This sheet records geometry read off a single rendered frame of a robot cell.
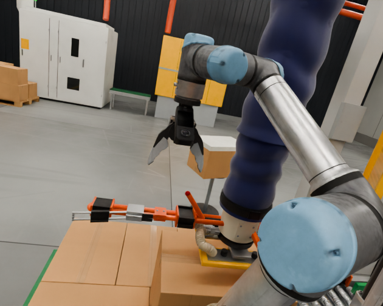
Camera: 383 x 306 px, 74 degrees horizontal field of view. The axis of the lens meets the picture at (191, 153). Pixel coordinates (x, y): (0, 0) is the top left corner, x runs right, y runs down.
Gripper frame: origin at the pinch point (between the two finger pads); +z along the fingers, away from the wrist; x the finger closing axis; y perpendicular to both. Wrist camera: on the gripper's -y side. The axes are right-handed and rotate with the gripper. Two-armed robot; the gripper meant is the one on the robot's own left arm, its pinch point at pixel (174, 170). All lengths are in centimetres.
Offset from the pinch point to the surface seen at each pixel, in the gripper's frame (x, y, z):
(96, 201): 26.0, 28.9, 31.4
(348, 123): -144, 122, -10
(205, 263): -21, 15, 45
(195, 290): -19, 13, 58
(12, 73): 355, 603, 73
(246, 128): -26.4, 25.0, -10.3
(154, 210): 1.8, 28.9, 32.5
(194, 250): -22, 37, 58
